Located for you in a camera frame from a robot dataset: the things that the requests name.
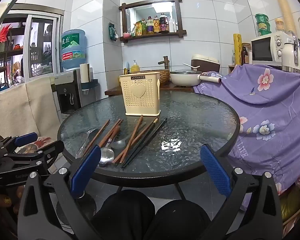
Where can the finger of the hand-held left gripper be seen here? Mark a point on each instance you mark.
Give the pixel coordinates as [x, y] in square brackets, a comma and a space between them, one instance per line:
[49, 151]
[26, 139]

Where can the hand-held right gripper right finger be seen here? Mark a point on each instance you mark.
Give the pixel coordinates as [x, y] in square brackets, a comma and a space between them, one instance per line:
[215, 170]

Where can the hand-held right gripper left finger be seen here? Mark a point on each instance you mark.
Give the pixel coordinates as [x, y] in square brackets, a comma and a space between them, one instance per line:
[87, 170]

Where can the brown wooden chopstick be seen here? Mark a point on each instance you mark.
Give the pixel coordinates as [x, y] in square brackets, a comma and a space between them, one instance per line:
[96, 136]
[131, 139]
[122, 154]
[109, 132]

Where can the black chopstick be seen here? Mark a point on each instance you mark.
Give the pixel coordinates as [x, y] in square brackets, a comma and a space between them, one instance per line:
[150, 137]
[140, 142]

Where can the beige plastic utensil holder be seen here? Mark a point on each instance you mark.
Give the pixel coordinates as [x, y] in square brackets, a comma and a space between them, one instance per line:
[137, 90]

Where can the floral seat cushion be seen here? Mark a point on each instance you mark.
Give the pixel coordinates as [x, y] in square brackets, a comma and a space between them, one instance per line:
[43, 141]

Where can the clear plastic spoon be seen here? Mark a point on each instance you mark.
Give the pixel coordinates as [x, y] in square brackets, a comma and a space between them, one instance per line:
[86, 140]

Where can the beige cloth cover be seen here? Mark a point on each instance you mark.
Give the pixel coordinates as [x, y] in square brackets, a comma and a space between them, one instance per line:
[22, 105]

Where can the water dispenser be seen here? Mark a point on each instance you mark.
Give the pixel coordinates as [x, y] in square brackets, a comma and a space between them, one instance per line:
[64, 95]

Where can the person's left leg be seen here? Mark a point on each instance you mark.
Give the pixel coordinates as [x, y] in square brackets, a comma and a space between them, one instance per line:
[125, 217]

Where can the person's leg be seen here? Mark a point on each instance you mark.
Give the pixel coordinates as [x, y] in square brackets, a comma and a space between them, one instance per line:
[125, 217]
[182, 222]

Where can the person's right leg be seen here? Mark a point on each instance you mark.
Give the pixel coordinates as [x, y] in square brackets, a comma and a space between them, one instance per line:
[182, 222]

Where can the purple floral cloth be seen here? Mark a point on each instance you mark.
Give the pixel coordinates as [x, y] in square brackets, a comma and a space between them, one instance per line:
[265, 120]

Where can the teal cup holder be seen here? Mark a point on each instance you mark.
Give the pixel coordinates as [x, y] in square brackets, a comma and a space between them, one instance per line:
[89, 85]

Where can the white paper cup stack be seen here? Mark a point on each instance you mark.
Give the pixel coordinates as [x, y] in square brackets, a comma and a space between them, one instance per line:
[84, 73]

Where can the olive yellow bag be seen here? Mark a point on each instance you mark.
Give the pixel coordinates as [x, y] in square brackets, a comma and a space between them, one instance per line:
[295, 205]

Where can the white pan with glass lid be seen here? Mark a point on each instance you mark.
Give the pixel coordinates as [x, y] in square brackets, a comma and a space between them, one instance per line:
[185, 78]

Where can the window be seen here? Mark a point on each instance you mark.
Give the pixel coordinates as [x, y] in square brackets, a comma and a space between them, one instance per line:
[39, 42]

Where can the wooden box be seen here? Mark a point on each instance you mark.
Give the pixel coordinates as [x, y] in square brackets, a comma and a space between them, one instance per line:
[232, 69]

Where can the blue water jug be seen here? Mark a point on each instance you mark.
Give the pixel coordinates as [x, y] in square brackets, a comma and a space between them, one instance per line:
[73, 48]

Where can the brown and white rice cooker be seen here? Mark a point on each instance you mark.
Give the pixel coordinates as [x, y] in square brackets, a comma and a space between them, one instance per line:
[206, 63]

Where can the white rice paddle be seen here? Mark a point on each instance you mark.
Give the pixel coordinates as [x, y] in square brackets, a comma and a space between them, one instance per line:
[190, 66]

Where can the woven basin sink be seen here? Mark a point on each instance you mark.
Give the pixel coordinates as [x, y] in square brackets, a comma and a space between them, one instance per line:
[165, 75]

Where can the red paper decoration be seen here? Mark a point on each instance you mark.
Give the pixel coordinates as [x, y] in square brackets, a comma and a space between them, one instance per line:
[6, 33]

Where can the yellow soap bottle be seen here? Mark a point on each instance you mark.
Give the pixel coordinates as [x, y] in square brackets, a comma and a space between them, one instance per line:
[135, 67]

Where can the brown glass bottle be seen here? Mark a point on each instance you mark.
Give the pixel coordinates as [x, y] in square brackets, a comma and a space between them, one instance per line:
[245, 54]

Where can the bronze faucet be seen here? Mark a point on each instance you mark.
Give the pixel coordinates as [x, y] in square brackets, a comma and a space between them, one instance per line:
[165, 61]

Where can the yellow wrap roll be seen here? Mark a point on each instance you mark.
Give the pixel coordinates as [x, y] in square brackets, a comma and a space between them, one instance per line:
[237, 48]

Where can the green hanging pouch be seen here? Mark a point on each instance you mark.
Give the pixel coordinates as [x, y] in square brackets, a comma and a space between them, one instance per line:
[112, 33]

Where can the white microwave oven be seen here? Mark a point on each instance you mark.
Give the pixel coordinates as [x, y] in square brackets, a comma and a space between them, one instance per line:
[271, 48]

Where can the white electric kettle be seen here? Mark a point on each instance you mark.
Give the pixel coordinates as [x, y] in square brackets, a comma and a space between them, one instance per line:
[291, 55]

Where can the pink small dish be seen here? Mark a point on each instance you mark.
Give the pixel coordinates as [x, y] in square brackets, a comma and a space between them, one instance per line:
[126, 34]

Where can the wooden framed mirror shelf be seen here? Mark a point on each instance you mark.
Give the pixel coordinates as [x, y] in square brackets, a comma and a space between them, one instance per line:
[152, 36]

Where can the yellow seasoning packet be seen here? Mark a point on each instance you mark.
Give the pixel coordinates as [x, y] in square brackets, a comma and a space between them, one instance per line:
[138, 29]

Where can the white squeeze bottle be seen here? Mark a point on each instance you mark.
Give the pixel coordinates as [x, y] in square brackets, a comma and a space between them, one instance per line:
[171, 26]

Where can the stack of green bowls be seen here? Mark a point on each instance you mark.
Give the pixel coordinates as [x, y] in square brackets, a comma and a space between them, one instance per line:
[262, 25]

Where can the yellow oil bottle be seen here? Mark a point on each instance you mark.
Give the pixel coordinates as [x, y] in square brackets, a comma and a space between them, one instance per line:
[143, 27]

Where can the dark soy sauce bottle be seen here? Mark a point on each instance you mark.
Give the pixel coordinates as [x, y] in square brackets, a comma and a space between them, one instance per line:
[164, 23]

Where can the glass jar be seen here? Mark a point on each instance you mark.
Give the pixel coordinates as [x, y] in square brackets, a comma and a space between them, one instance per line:
[280, 25]

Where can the long sleeve of paper cups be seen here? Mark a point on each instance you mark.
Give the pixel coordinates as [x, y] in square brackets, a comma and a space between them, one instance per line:
[282, 5]

